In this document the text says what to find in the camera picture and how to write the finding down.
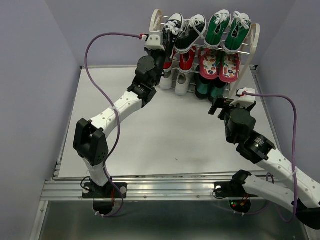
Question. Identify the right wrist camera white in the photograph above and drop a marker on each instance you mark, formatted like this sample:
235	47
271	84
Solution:
242	99

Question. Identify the green sneaker left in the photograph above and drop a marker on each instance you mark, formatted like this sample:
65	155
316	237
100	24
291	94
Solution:
218	23

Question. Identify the red sneaker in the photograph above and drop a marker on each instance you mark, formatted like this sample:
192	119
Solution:
168	64
186	61

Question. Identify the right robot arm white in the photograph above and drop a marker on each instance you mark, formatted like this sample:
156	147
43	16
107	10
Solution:
300	194

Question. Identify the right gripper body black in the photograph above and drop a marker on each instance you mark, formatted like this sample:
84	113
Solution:
229	138

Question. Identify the black sneaker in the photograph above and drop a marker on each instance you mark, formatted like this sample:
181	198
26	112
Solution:
172	29
194	28

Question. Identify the green sneaker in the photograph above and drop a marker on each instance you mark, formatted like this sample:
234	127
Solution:
218	23
239	30

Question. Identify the aluminium mounting rail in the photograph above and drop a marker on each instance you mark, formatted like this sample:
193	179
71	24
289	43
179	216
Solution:
177	187

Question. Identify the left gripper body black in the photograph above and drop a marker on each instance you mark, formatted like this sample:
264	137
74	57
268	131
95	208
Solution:
158	57

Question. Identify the green sneaker right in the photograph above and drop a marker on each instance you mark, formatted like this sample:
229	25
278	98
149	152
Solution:
239	30

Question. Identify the cream metal shoe rack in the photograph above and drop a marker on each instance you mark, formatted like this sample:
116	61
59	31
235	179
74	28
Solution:
248	48

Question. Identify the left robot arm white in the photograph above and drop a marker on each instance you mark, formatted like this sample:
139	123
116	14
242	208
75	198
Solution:
90	138

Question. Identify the white sneaker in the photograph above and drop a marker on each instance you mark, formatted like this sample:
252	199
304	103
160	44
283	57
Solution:
166	80
182	83

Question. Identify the pink patterned slipper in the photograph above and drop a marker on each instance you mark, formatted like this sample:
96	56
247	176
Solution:
209	61
229	68

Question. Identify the pink patterned slipper left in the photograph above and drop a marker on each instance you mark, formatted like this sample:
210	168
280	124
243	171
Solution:
209	61

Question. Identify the pink patterned slipper right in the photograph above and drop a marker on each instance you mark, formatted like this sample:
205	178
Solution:
229	68

